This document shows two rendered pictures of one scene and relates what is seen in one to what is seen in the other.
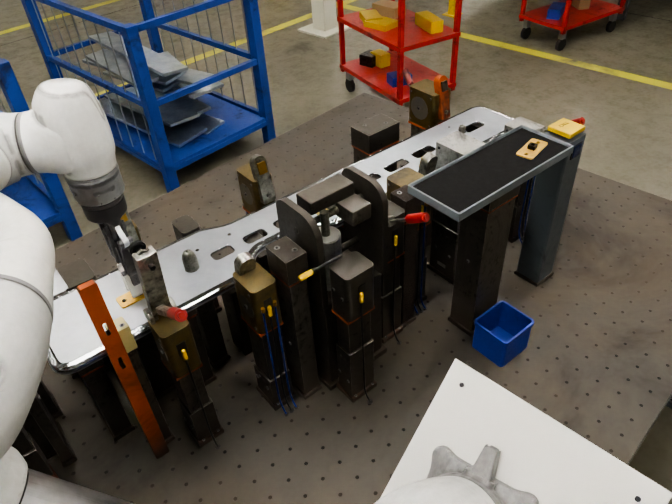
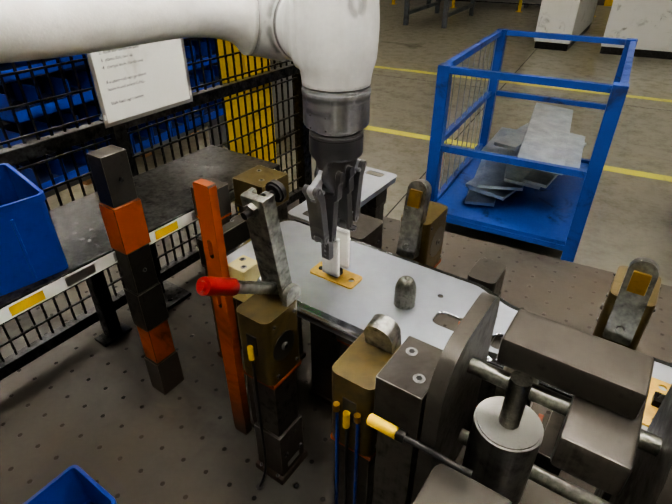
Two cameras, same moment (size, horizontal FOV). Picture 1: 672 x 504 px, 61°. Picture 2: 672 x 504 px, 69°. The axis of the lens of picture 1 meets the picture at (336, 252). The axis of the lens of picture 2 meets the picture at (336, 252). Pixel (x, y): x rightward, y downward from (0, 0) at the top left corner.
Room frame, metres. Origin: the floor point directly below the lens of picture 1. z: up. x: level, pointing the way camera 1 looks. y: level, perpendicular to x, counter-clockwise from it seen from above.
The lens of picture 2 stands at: (0.67, -0.20, 1.47)
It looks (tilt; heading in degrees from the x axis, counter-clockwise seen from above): 33 degrees down; 71
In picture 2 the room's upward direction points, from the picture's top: straight up
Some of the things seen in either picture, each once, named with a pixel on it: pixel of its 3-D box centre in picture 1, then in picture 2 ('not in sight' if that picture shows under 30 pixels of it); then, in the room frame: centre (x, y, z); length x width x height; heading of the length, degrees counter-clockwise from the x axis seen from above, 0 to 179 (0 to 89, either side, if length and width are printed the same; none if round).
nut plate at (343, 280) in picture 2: (137, 292); (335, 272); (0.88, 0.42, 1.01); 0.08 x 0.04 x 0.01; 127
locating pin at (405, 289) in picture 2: (190, 261); (405, 294); (0.96, 0.32, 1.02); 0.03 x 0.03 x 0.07
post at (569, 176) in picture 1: (547, 210); not in sight; (1.18, -0.55, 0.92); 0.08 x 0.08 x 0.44; 37
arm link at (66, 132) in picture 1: (67, 128); (331, 16); (0.88, 0.43, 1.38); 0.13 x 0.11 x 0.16; 99
